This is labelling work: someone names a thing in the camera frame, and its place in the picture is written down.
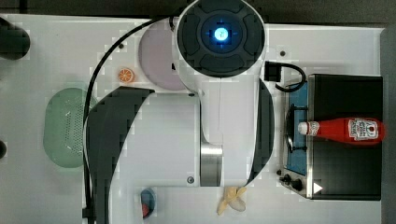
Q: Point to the red ketchup bottle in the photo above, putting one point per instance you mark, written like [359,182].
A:
[353,131]

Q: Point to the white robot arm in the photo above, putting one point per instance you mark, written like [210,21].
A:
[216,131]

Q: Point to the black steel toaster oven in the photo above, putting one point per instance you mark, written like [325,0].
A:
[321,169]

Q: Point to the purple round plate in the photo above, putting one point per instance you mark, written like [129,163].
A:
[156,59]

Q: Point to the orange slice toy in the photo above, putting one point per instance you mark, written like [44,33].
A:
[126,75]

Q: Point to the peeled banana toy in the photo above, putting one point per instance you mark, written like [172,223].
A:
[232,197]

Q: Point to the blue bowl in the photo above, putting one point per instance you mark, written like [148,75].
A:
[148,197]

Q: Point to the red strawberry toy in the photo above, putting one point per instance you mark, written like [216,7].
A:
[145,210]

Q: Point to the green perforated colander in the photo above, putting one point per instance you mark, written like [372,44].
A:
[63,132]

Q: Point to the black cylinder at edge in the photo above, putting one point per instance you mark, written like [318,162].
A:
[14,41]

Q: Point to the black plug with cable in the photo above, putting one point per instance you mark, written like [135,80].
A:
[272,72]

